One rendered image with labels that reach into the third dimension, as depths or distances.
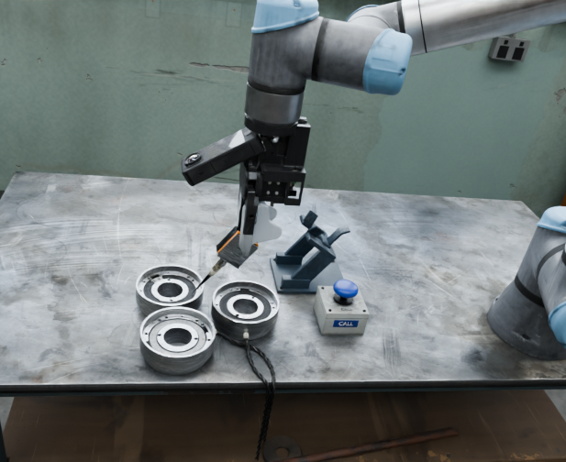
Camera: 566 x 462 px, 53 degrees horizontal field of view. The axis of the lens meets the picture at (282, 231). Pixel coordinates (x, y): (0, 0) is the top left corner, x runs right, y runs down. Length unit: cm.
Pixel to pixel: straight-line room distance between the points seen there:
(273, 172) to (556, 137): 237
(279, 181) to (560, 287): 40
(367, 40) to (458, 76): 197
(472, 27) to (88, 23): 178
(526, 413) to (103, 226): 92
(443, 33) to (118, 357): 62
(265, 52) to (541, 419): 94
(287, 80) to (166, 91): 173
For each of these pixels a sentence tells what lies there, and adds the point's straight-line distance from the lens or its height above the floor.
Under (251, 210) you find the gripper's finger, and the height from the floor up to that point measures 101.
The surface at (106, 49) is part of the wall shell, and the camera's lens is 239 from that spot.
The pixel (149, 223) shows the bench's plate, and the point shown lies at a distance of 113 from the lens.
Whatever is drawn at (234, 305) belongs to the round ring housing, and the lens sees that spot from 91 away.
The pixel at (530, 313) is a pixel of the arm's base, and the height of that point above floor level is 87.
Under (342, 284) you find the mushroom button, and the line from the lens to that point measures 90.
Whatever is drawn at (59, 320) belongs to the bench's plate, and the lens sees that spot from 92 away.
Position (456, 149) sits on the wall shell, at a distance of 280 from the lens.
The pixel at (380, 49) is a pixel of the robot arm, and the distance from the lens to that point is 70.
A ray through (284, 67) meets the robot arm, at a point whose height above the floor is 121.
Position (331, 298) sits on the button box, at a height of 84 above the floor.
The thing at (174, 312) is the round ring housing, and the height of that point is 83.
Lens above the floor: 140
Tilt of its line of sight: 31 degrees down
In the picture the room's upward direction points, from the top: 10 degrees clockwise
